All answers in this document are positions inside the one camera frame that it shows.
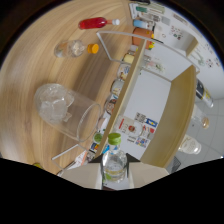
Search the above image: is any white tray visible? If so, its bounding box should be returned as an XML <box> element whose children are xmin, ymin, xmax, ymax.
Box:
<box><xmin>129</xmin><ymin>2</ymin><xmax>166</xmax><ymax>16</ymax></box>

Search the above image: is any clear jar wooden lid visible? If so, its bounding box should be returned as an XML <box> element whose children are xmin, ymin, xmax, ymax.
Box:
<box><xmin>190</xmin><ymin>104</ymin><xmax>210</xmax><ymax>130</ymax></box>

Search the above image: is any red liquid bottle white cap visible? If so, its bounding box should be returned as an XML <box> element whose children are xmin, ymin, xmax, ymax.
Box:
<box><xmin>78</xmin><ymin>17</ymin><xmax>121</xmax><ymax>30</ymax></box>

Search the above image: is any small green block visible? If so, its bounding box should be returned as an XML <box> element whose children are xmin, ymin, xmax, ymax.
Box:
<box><xmin>135</xmin><ymin>6</ymin><xmax>149</xmax><ymax>14</ymax></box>

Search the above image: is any red and white poster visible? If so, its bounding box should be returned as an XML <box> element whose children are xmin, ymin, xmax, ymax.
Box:
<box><xmin>141</xmin><ymin>123</ymin><xmax>156</xmax><ymax>138</ymax></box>

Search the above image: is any clear glass with ice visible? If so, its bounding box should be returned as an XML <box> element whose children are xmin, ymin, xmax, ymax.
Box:
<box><xmin>33</xmin><ymin>83</ymin><xmax>102</xmax><ymax>144</ymax></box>

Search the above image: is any blue and red poster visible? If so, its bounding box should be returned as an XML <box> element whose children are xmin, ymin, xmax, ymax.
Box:
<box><xmin>134</xmin><ymin>134</ymin><xmax>150</xmax><ymax>148</ymax></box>

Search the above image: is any blue and yellow poster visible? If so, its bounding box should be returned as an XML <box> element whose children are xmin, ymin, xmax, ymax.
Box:
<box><xmin>134</xmin><ymin>112</ymin><xmax>158</xmax><ymax>128</ymax></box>

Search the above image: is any clear bottle red label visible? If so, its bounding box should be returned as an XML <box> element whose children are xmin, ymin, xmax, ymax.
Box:
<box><xmin>116</xmin><ymin>114</ymin><xmax>145</xmax><ymax>138</ymax></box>

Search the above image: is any clear bottle green cap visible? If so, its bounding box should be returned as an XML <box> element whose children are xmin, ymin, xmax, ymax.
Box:
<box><xmin>101</xmin><ymin>132</ymin><xmax>128</xmax><ymax>183</ymax></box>

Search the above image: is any clear bottle orange cap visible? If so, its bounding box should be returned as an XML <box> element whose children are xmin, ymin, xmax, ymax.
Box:
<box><xmin>53</xmin><ymin>39</ymin><xmax>100</xmax><ymax>58</ymax></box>

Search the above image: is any black and yellow can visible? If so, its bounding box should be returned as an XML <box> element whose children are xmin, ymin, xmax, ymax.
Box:
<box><xmin>194</xmin><ymin>78</ymin><xmax>214</xmax><ymax>108</ymax></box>

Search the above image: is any wooden wall shelf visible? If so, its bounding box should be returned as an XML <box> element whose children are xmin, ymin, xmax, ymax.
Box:
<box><xmin>184</xmin><ymin>33</ymin><xmax>200</xmax><ymax>58</ymax></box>

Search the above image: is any white-framed wooden shelf rack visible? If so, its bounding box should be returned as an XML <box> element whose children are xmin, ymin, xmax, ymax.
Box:
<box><xmin>51</xmin><ymin>30</ymin><xmax>201</xmax><ymax>169</ymax></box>

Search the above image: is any white vase with flowers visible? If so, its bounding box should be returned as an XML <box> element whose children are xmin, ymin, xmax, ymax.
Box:
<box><xmin>143</xmin><ymin>54</ymin><xmax>166</xmax><ymax>73</ymax></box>

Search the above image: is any round bowl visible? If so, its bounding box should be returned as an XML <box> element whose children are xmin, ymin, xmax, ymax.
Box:
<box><xmin>103</xmin><ymin>98</ymin><xmax>118</xmax><ymax>116</ymax></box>
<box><xmin>110</xmin><ymin>78</ymin><xmax>125</xmax><ymax>98</ymax></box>
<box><xmin>118</xmin><ymin>63</ymin><xmax>132</xmax><ymax>81</ymax></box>

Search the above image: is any orange storage basket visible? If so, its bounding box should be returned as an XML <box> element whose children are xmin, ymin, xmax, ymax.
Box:
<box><xmin>132</xmin><ymin>27</ymin><xmax>155</xmax><ymax>48</ymax></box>

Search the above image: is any yellow cup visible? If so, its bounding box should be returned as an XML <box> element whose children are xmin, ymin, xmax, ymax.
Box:
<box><xmin>123</xmin><ymin>53</ymin><xmax>136</xmax><ymax>64</ymax></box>

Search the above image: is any blue and white cup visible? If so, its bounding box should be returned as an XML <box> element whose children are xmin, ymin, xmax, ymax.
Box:
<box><xmin>133</xmin><ymin>19</ymin><xmax>154</xmax><ymax>29</ymax></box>

